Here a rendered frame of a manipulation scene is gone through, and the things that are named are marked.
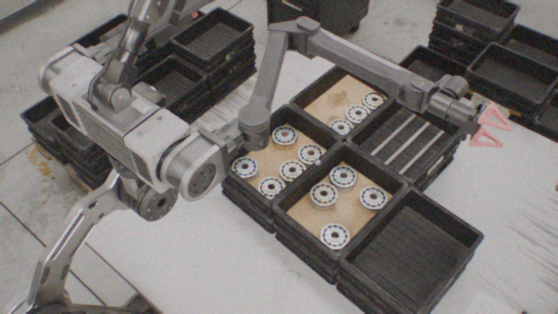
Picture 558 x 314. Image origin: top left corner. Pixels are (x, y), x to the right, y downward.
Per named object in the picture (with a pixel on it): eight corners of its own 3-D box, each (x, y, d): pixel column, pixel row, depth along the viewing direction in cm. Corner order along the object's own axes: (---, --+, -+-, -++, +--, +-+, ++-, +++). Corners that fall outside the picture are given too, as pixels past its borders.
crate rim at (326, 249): (336, 262, 166) (337, 258, 165) (270, 208, 180) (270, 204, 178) (408, 188, 184) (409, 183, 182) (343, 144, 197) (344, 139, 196)
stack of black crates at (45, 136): (64, 167, 290) (49, 140, 273) (34, 141, 303) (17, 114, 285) (120, 125, 309) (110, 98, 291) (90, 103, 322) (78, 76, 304)
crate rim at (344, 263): (414, 325, 153) (416, 321, 151) (336, 262, 166) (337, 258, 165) (484, 238, 171) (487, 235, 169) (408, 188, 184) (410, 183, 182)
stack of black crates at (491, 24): (498, 65, 336) (522, 6, 301) (477, 90, 322) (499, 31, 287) (442, 41, 353) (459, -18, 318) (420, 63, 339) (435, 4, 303)
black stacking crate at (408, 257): (408, 336, 161) (415, 321, 152) (335, 275, 174) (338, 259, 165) (476, 252, 178) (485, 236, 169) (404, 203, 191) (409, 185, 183)
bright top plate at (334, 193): (325, 211, 185) (325, 210, 184) (304, 195, 189) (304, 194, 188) (343, 193, 189) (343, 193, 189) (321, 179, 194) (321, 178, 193)
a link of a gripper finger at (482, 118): (511, 134, 129) (476, 117, 133) (521, 115, 124) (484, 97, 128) (499, 150, 126) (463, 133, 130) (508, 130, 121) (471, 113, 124)
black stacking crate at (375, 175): (335, 274, 174) (337, 258, 165) (271, 223, 187) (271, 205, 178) (403, 203, 192) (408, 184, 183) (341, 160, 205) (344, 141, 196)
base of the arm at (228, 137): (203, 160, 132) (196, 129, 122) (224, 142, 136) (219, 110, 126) (227, 178, 128) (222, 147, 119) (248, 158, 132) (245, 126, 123)
